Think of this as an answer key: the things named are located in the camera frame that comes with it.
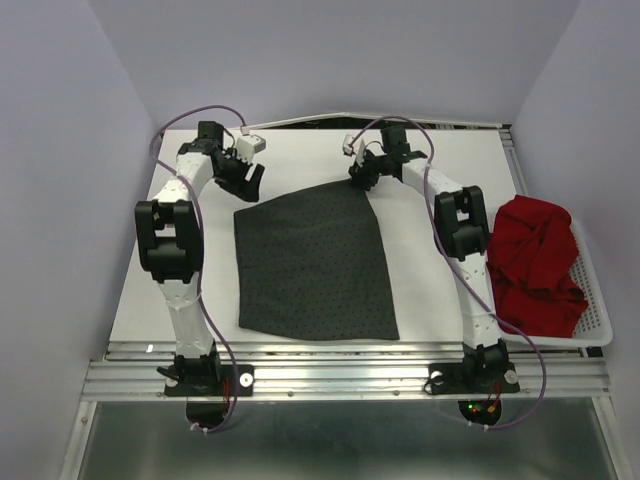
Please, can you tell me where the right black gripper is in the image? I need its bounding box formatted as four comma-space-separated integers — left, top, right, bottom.
347, 149, 390, 192

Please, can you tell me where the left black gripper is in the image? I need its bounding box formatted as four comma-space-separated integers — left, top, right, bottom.
215, 148, 266, 203

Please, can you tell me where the dark grey dotted skirt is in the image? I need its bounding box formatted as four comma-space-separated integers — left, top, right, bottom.
234, 180, 400, 341

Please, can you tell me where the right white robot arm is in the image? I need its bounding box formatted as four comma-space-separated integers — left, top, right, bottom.
342, 126, 511, 395

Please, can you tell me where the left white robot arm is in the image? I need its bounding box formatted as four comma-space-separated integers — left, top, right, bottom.
134, 121, 266, 396

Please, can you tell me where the red skirt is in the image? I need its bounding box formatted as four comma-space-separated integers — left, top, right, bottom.
488, 195, 589, 338

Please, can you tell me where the white plastic basket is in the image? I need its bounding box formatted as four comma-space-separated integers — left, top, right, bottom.
503, 225, 612, 348

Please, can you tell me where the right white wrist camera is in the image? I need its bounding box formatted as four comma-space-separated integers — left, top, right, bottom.
342, 134, 366, 166

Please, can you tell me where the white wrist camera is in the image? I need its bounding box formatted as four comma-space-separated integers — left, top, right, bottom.
342, 134, 366, 166
235, 133, 266, 164

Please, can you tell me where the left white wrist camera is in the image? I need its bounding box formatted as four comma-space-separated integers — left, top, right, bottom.
235, 133, 266, 164

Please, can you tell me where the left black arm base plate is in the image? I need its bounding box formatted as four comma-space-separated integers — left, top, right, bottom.
164, 364, 255, 397

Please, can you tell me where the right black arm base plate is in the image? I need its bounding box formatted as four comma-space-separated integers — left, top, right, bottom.
423, 362, 520, 396

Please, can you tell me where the aluminium rail frame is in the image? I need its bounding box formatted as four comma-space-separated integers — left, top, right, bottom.
59, 119, 631, 480

